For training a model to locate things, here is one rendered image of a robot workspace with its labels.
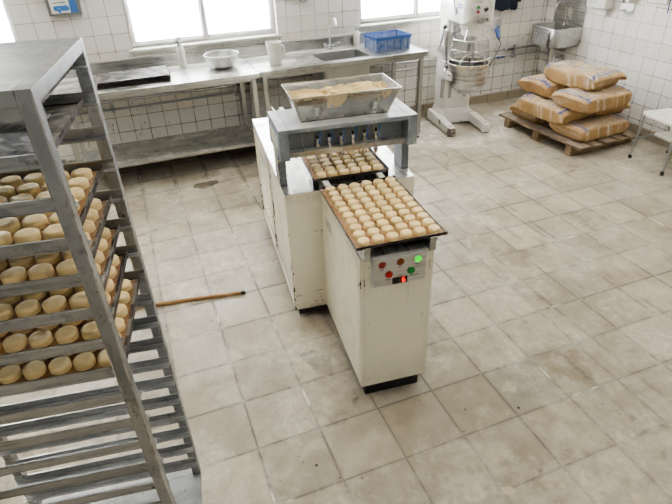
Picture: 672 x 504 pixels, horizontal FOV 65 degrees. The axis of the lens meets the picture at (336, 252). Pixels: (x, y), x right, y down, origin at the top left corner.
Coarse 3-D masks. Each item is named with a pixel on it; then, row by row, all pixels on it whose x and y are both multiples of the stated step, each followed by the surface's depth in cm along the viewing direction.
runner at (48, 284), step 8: (32, 280) 111; (40, 280) 111; (48, 280) 111; (56, 280) 112; (64, 280) 112; (72, 280) 112; (80, 280) 113; (0, 288) 110; (8, 288) 110; (16, 288) 111; (24, 288) 111; (32, 288) 111; (40, 288) 112; (48, 288) 112; (56, 288) 113; (64, 288) 113; (0, 296) 111; (8, 296) 111
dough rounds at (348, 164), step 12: (312, 156) 294; (324, 156) 293; (336, 156) 294; (348, 156) 292; (360, 156) 292; (372, 156) 291; (312, 168) 283; (324, 168) 284; (336, 168) 281; (348, 168) 282; (360, 168) 282; (372, 168) 282; (384, 168) 281
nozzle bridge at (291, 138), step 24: (288, 120) 267; (336, 120) 265; (360, 120) 263; (384, 120) 266; (408, 120) 269; (288, 144) 259; (312, 144) 271; (336, 144) 273; (360, 144) 273; (384, 144) 276; (408, 144) 276
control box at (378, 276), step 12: (408, 252) 223; (420, 252) 223; (372, 264) 220; (396, 264) 222; (408, 264) 224; (420, 264) 226; (372, 276) 223; (384, 276) 224; (396, 276) 226; (408, 276) 227; (420, 276) 229
